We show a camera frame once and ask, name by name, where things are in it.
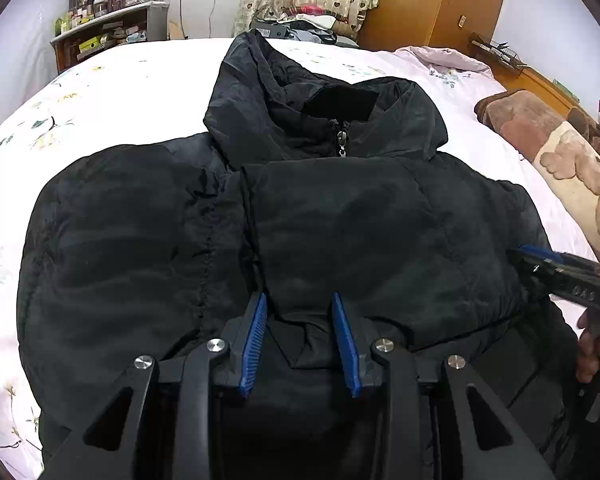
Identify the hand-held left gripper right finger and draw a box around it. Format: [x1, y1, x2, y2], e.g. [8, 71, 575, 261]
[331, 291, 557, 480]

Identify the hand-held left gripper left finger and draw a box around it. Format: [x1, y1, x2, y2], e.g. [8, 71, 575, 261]
[45, 292, 269, 480]

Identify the black wire rack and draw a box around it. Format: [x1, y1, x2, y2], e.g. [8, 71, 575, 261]
[469, 32, 527, 69]

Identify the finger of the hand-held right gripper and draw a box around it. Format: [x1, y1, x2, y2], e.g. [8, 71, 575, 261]
[510, 255, 600, 317]
[519, 244, 600, 281]

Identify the brown bear print blanket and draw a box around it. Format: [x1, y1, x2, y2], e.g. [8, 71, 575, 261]
[474, 90, 600, 267]

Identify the pink quilt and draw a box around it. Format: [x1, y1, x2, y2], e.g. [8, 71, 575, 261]
[392, 45, 497, 83]

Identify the wooden headboard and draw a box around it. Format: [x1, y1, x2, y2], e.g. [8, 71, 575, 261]
[490, 59, 598, 121]

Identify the group of bottles and jars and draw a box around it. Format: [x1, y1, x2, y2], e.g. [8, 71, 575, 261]
[54, 0, 126, 32]

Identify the black box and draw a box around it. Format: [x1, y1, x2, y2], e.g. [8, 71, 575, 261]
[252, 22, 287, 39]

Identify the pink floral bed sheet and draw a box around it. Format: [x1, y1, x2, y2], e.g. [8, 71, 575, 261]
[0, 35, 600, 480]

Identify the wooden shelf unit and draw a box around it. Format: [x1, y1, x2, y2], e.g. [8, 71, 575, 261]
[50, 1, 169, 74]

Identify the person's right hand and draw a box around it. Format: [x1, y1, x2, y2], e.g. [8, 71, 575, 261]
[576, 307, 600, 386]

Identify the black puffer jacket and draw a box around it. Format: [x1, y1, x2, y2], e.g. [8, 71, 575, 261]
[17, 30, 588, 480]

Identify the wooden wardrobe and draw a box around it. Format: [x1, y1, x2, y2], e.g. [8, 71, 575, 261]
[357, 0, 512, 54]

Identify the pile of clothes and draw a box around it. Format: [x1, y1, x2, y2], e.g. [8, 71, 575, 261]
[250, 4, 362, 49]

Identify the white refrigerator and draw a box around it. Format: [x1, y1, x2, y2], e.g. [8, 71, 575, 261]
[167, 0, 242, 41]

